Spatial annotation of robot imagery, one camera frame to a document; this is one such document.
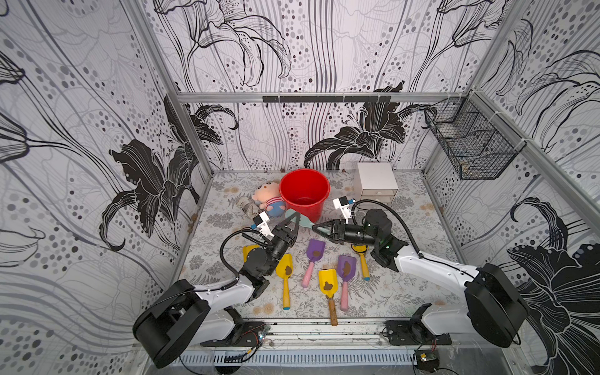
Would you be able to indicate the yellow trowel far left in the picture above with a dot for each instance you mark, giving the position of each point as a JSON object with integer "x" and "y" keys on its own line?
{"x": 246, "y": 250}

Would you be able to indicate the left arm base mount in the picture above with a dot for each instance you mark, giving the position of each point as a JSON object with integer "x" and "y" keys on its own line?
{"x": 247, "y": 334}

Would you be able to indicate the red plastic bucket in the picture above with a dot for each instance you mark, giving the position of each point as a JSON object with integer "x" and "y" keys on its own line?
{"x": 305, "y": 191}

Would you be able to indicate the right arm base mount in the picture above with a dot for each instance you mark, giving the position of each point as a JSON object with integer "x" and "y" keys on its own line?
{"x": 405, "y": 332}

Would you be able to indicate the green cleaning brush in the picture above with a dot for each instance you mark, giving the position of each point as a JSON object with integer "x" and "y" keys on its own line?
{"x": 302, "y": 220}

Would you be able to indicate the yellow trowel wooden handle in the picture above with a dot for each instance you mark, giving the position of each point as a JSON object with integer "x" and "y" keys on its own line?
{"x": 328, "y": 282}

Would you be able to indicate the yellow trowel blue tip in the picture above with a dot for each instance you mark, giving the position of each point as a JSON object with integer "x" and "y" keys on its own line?
{"x": 285, "y": 270}

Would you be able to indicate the white mini drawer cabinet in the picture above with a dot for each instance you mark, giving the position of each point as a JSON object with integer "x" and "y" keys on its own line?
{"x": 375, "y": 180}

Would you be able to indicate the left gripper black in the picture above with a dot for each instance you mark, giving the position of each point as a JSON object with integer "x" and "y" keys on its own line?
{"x": 284, "y": 234}

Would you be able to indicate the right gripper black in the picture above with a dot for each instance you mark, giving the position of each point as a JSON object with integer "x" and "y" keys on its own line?
{"x": 337, "y": 232}

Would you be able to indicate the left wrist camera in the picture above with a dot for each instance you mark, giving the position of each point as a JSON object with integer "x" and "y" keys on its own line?
{"x": 261, "y": 224}

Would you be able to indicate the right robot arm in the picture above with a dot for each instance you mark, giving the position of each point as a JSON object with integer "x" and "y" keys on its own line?
{"x": 490, "y": 304}

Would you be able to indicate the plush doll toy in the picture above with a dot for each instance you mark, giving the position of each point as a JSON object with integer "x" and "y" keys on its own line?
{"x": 266, "y": 199}

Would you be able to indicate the black wire wall basket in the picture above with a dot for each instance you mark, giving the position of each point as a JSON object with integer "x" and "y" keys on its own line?
{"x": 471, "y": 139}

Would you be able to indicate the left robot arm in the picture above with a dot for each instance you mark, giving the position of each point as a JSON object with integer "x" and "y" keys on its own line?
{"x": 187, "y": 314}

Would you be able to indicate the purple trowel pink handle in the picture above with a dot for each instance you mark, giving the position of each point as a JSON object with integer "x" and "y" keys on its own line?
{"x": 346, "y": 270}
{"x": 314, "y": 252}

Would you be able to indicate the yellow trowel right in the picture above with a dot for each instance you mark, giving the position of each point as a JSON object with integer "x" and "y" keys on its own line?
{"x": 361, "y": 250}

